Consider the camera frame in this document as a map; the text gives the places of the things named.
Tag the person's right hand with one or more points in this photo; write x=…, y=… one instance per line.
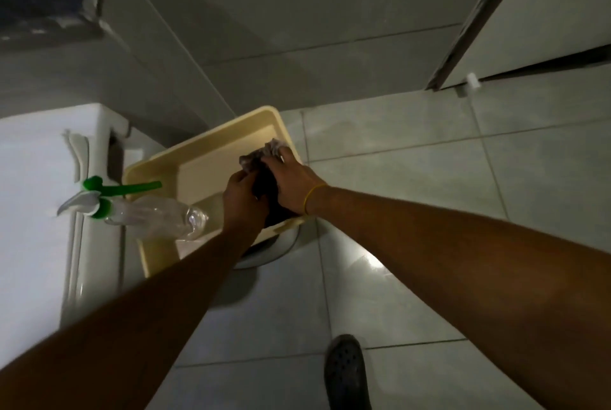
x=291, y=183

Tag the person's left hand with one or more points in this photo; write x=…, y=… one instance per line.
x=241, y=202

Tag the person's left fingers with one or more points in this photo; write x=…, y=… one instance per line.
x=246, y=178

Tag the person's right fingers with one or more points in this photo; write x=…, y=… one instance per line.
x=281, y=161

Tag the dark wet cloth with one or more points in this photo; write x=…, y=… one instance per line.
x=267, y=195

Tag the person's right forearm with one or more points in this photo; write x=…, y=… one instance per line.
x=458, y=266

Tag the person's left forearm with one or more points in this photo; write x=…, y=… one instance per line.
x=129, y=324

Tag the beige plastic basin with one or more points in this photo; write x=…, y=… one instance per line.
x=200, y=176

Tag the yellow rubber wristband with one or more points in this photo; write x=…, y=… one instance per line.
x=312, y=195

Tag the white round stool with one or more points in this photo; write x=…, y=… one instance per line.
x=267, y=250

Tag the clear spray bottle green nozzle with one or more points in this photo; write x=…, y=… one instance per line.
x=138, y=211

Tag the white door stopper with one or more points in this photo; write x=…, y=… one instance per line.
x=468, y=84

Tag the white toilet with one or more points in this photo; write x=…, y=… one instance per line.
x=43, y=214

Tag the black perforated clog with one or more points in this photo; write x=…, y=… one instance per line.
x=344, y=371

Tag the white door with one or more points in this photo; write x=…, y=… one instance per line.
x=530, y=13

